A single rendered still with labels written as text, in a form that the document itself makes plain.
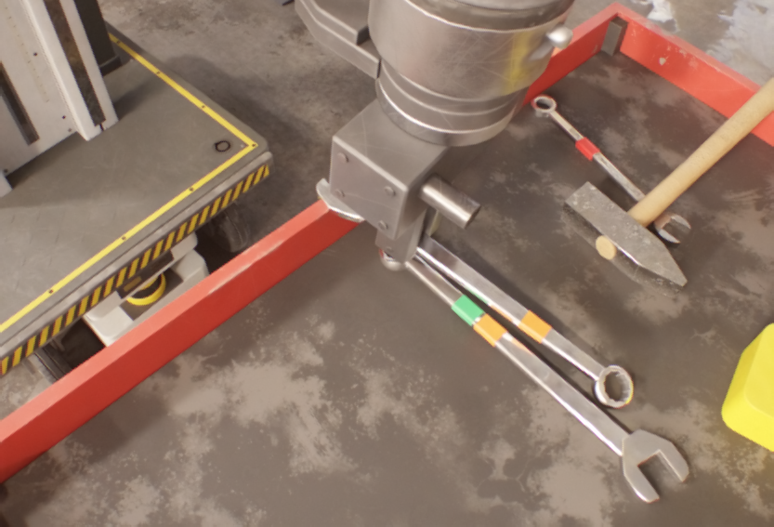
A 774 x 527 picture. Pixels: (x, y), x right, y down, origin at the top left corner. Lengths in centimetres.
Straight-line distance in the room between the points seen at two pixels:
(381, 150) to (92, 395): 25
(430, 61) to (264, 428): 27
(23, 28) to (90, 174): 31
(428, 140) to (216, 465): 25
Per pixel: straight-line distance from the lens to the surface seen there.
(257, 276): 49
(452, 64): 29
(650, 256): 53
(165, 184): 139
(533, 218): 56
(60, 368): 147
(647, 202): 55
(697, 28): 252
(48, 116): 151
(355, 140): 34
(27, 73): 144
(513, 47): 29
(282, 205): 172
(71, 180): 147
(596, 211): 54
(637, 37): 72
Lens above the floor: 133
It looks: 53 degrees down
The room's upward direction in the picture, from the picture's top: 2 degrees clockwise
